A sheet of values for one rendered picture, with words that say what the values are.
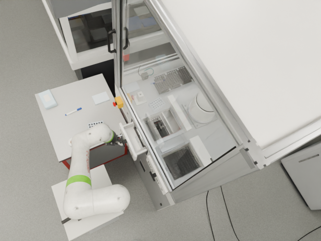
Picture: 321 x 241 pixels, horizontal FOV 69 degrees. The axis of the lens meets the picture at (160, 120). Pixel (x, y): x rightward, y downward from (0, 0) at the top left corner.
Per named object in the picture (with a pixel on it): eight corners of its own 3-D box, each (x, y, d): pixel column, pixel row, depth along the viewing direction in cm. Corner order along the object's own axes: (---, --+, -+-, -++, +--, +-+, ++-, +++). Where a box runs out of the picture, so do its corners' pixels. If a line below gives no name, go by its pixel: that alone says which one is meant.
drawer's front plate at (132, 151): (134, 161, 175) (134, 157, 165) (118, 128, 183) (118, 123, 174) (136, 160, 175) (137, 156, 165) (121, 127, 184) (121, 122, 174)
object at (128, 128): (135, 157, 174) (135, 155, 169) (122, 128, 182) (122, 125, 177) (180, 137, 187) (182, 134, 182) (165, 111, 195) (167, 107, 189)
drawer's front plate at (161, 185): (163, 194, 168) (165, 192, 158) (145, 159, 177) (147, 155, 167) (165, 193, 168) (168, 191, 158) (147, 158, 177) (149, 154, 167)
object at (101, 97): (95, 105, 195) (95, 104, 193) (91, 97, 197) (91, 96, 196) (110, 100, 199) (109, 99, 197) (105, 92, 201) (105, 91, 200)
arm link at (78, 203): (95, 222, 102) (92, 205, 95) (64, 227, 99) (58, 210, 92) (94, 189, 116) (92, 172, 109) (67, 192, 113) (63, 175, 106)
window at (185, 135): (173, 190, 153) (240, 145, 67) (120, 87, 179) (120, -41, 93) (173, 190, 153) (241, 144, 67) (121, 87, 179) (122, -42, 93)
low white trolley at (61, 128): (76, 180, 240) (58, 161, 172) (57, 128, 259) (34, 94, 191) (128, 157, 258) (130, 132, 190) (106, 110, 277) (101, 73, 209)
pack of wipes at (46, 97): (58, 105, 190) (56, 103, 186) (46, 110, 186) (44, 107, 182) (50, 91, 194) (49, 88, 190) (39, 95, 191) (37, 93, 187)
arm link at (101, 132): (109, 135, 128) (102, 117, 131) (89, 144, 128) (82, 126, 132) (117, 139, 141) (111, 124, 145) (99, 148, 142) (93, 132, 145)
